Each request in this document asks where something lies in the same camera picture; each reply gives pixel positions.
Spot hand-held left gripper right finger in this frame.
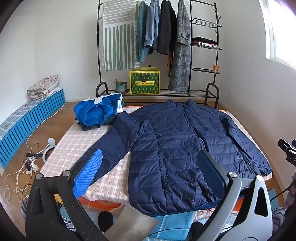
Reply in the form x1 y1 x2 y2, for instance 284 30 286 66
192 149 272 241

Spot blue and white jacket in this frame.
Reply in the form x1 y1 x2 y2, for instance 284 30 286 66
74 93 125 127

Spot person's right forearm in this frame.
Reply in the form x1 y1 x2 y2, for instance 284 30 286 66
283 169 296 209

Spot orange brown scarf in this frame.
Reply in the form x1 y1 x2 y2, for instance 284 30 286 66
166 51 174 78

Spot black metal clothes rack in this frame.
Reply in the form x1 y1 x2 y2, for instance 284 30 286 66
96 0 222 109

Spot denim jacket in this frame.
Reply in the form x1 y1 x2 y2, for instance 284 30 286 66
144 0 162 55

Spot window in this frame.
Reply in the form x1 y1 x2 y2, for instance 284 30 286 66
259 0 296 63

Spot small potted plant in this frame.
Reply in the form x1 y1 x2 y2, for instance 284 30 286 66
113 78 128 93

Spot white pink bag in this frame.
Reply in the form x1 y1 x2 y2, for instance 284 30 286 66
191 42 219 49

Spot white ring lamp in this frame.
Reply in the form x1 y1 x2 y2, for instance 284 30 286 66
42 138 57 162

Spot navy puffer jacket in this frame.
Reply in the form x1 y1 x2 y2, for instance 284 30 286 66
73 99 272 215

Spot light blue padded mat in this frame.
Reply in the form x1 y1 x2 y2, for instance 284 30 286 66
148 211 197 239

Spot folded black clothes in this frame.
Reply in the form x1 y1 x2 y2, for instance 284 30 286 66
192 36 218 45

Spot pink checked blanket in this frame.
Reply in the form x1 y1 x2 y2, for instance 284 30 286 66
39 105 273 209

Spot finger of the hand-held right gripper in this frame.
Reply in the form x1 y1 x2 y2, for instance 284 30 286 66
278 138 292 152

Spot black round object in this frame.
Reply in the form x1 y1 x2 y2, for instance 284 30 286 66
97 211 115 232

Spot floral folded quilt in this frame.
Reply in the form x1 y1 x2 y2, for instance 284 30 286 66
26 75 60 100

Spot dark teal garment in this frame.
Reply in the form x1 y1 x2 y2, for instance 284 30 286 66
77 116 119 132

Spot white cable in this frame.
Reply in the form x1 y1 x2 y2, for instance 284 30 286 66
3 104 65 201

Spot grey plaid coat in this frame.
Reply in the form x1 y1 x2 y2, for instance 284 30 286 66
168 0 192 92

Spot yellow green patterned box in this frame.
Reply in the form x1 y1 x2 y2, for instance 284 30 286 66
129 66 160 95

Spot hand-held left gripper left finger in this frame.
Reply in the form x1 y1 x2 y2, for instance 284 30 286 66
25 149 111 241

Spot blue slatted plastic panel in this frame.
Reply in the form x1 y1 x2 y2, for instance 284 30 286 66
0 88 66 168

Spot grey sheet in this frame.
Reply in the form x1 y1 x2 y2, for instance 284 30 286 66
103 205 160 241

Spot green striped white cloth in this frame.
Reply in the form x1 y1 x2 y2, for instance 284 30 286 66
102 0 139 71

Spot white power strip with cables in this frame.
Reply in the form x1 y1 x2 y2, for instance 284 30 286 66
23 143 48 200

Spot black coat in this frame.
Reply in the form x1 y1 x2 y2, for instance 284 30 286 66
157 0 178 55

